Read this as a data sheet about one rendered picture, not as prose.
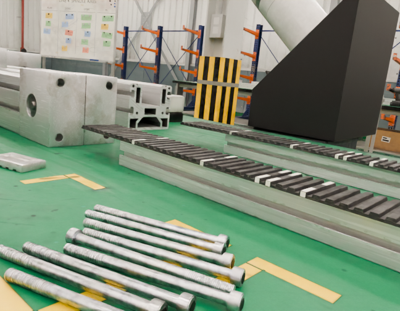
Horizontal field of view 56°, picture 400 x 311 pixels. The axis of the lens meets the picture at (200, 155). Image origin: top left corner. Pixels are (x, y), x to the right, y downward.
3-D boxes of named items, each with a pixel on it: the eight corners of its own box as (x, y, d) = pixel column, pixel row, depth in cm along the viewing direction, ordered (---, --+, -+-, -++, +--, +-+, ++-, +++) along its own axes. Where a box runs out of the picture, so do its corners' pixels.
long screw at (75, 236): (63, 245, 23) (64, 230, 23) (75, 239, 24) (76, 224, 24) (229, 305, 19) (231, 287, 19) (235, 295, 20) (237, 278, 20)
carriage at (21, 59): (41, 78, 112) (41, 53, 110) (1, 74, 104) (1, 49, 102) (18, 73, 122) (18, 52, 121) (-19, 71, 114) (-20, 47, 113)
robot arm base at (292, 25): (314, 72, 106) (278, 25, 111) (367, 18, 92) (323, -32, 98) (273, 76, 93) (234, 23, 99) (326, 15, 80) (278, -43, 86)
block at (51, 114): (127, 142, 57) (131, 78, 55) (48, 147, 48) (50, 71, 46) (95, 132, 63) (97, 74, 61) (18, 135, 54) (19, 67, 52)
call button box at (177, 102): (183, 121, 89) (185, 95, 88) (151, 122, 82) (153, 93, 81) (160, 116, 95) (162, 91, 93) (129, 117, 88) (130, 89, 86)
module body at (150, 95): (168, 129, 75) (171, 86, 74) (127, 131, 68) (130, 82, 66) (8, 89, 128) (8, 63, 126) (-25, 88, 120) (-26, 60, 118)
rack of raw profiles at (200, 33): (100, 95, 1178) (103, 21, 1133) (123, 96, 1244) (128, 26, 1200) (173, 110, 966) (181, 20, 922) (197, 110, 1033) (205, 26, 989)
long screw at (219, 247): (226, 255, 24) (228, 240, 24) (220, 261, 23) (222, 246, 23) (92, 218, 28) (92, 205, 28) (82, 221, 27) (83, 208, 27)
